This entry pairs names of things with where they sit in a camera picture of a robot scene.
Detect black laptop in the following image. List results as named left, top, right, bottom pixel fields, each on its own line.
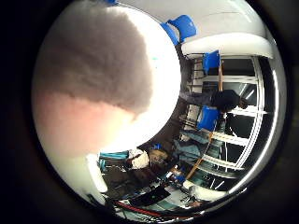
left=129, top=185, right=172, bottom=208

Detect teal striped box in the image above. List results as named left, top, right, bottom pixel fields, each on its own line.
left=98, top=150, right=129, bottom=161

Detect blue chair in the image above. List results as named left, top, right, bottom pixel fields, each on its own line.
left=202, top=49, right=221, bottom=76
left=196, top=105, right=221, bottom=133
left=160, top=14, right=198, bottom=46

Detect grey bunny plush toy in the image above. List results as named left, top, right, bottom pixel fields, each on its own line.
left=32, top=6, right=156, bottom=157

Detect red cable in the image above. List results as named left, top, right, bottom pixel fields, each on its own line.
left=113, top=200, right=200, bottom=218

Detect blue chairs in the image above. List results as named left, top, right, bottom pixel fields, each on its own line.
left=185, top=60, right=224, bottom=181

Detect person in dark clothes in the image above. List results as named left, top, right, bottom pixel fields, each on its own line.
left=178, top=89, right=249, bottom=114

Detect teal jacket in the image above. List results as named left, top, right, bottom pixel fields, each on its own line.
left=172, top=130, right=213, bottom=162

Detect white and brown bag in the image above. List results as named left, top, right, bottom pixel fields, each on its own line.
left=125, top=148, right=150, bottom=171

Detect white window frame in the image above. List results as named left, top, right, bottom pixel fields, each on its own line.
left=186, top=55, right=275, bottom=185

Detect white table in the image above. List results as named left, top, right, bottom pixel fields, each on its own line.
left=181, top=32, right=275, bottom=60

